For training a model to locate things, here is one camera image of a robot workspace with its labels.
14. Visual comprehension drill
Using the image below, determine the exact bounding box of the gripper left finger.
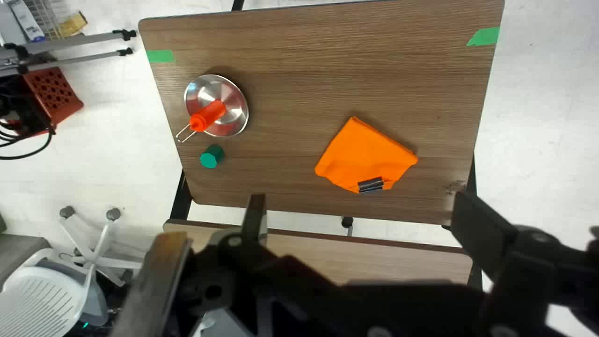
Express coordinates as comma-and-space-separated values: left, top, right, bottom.
110, 193, 338, 337

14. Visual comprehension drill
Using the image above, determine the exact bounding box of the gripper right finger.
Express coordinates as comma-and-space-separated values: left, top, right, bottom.
451, 190, 599, 337

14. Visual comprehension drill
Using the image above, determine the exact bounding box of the orange towel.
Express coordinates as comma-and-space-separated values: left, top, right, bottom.
314, 116, 419, 194

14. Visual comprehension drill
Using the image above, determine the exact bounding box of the green hexagonal block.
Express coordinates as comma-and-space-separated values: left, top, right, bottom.
199, 144, 226, 169

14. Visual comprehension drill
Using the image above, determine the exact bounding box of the black clip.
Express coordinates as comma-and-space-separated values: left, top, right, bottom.
358, 177, 385, 193

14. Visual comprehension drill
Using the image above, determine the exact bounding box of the white office chair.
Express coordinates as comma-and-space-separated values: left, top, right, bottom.
0, 206, 146, 337

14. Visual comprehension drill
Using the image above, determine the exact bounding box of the green tape piece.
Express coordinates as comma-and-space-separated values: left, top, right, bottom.
146, 49, 175, 64
466, 27, 501, 47

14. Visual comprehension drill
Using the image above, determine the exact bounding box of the red perforated crate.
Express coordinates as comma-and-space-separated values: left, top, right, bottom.
7, 66, 85, 137

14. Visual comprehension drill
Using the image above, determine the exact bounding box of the stand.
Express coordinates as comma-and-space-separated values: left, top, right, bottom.
0, 29, 138, 78

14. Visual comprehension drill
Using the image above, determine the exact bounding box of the yellow packet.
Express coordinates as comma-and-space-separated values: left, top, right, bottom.
58, 11, 89, 38

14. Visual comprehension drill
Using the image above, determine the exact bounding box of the white box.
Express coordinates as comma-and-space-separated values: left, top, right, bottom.
0, 0, 46, 45

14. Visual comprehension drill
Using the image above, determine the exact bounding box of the silver pan with orange handle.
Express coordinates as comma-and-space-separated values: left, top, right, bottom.
176, 74, 250, 143

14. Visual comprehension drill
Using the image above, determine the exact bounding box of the black cable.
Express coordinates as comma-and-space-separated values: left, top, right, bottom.
0, 74, 58, 161

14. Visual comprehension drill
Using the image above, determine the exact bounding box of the white wire rack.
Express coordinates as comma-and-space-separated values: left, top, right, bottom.
22, 0, 71, 41

